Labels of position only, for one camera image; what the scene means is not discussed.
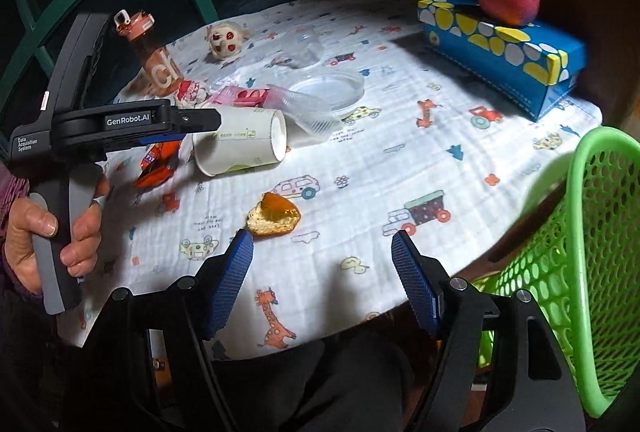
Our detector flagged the white printed tablecloth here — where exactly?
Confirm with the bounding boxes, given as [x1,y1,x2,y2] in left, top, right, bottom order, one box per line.
[65,0,603,348]

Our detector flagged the white paper cup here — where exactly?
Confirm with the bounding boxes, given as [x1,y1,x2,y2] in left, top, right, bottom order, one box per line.
[192,106,288,177]

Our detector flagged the person's left forearm purple sleeve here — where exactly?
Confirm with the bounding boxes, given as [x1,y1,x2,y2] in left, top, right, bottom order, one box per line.
[0,159,33,237]

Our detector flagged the orange water bottle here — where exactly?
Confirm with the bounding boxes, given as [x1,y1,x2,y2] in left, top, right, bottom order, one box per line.
[113,9,188,97]

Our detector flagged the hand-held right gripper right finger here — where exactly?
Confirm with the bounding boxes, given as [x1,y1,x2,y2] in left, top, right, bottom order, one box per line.
[391,230,586,432]

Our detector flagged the orange snack wrapper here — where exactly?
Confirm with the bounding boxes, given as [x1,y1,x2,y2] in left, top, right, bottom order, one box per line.
[134,139,183,190]

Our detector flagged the pink snack wrapper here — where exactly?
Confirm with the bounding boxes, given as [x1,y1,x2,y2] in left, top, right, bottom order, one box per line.
[205,86,271,109]

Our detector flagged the person's left hand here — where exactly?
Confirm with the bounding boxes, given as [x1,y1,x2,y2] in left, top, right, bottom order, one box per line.
[2,174,111,297]

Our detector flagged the small white red-spotted toy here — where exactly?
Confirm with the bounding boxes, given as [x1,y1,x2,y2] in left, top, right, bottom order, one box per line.
[206,20,251,61]

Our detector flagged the bread piece with orange glaze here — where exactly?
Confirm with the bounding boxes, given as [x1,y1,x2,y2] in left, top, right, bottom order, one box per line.
[245,192,302,235]

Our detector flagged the round plastic lid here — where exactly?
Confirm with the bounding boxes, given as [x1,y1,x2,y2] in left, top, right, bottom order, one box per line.
[289,72,366,113]

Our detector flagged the green plastic mesh basket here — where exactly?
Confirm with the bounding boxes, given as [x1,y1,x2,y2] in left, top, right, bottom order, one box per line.
[472,126,640,419]

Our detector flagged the person's legs in black pants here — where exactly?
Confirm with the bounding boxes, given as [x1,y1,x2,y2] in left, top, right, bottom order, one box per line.
[150,327,451,432]

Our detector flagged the crushed clear plastic cup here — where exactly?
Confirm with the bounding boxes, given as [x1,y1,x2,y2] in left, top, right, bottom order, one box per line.
[265,84,337,147]

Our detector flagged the blue spotted tissue box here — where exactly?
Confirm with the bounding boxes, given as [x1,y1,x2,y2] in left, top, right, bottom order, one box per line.
[417,0,587,123]

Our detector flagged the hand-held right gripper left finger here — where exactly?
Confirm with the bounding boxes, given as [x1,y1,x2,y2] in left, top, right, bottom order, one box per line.
[92,228,254,432]

